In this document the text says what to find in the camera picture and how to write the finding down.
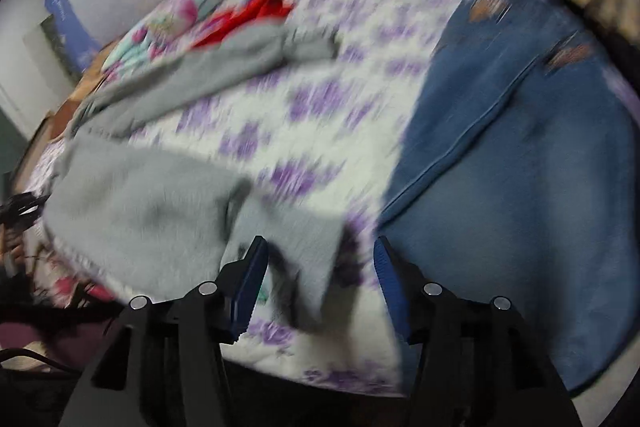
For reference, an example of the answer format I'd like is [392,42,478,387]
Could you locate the grey sweatpants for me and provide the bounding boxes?
[43,22,345,329]

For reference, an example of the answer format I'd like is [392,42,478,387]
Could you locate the brown orange pillow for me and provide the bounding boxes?
[49,41,117,143]

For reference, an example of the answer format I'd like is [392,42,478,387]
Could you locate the blue printed bag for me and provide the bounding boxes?
[43,0,102,74]

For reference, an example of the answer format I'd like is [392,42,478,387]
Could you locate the blue denim jeans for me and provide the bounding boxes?
[378,0,639,391]

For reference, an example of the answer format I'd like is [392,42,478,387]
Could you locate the floral folded blanket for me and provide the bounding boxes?
[101,0,224,74]

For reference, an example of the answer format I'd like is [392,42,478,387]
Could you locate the purple floral bed sheet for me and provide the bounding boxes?
[24,0,640,398]

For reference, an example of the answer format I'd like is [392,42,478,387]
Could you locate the red folded garment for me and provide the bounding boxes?
[192,0,295,49]

